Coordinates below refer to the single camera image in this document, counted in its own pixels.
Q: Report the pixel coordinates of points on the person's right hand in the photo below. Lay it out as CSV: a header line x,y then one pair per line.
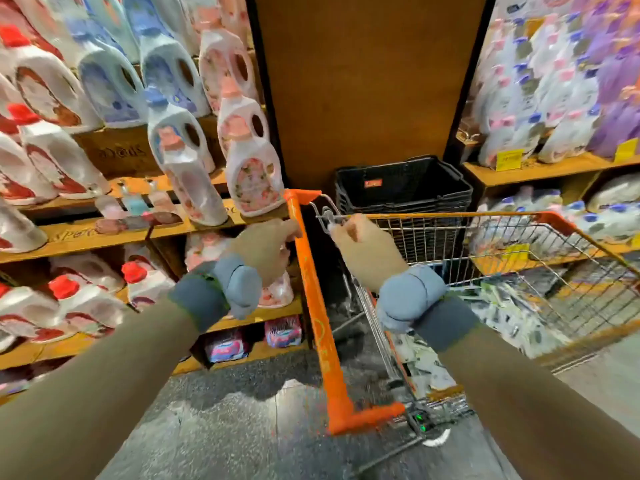
x,y
368,253

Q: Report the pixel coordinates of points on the person's left hand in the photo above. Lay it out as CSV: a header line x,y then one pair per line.
x,y
265,250

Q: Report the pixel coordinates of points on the pile of packets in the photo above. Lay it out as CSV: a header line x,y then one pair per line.
x,y
510,315

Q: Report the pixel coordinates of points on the person's left forearm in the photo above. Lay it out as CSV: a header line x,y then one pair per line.
x,y
90,395

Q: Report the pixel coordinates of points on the person's right forearm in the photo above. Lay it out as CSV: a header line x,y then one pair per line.
x,y
540,405

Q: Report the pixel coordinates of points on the wooden laundry shelf unit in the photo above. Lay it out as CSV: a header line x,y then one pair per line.
x,y
540,173

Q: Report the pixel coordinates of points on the wooden detergent shelf unit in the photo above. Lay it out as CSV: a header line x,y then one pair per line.
x,y
70,235

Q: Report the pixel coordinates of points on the grey wrist tracker band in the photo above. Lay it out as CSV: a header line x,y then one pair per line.
x,y
240,285
410,295

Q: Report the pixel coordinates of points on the stack of black baskets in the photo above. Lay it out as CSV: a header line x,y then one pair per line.
x,y
400,185

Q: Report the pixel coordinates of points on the pink refill pouch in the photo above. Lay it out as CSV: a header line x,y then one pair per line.
x,y
284,332
226,347

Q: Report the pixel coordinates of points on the row of pink-capped detergent bottles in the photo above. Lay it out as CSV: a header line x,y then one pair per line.
x,y
250,165

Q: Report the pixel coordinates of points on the wooden pillar panel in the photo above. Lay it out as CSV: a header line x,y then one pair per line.
x,y
370,85

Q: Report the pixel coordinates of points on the row of blue-capped detergent bottles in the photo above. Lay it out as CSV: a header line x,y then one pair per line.
x,y
110,85

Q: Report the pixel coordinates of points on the row of pastel laundry bottles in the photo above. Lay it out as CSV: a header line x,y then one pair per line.
x,y
560,125

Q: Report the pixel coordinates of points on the row of red-capped detergent bottles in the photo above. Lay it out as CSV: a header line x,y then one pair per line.
x,y
40,90

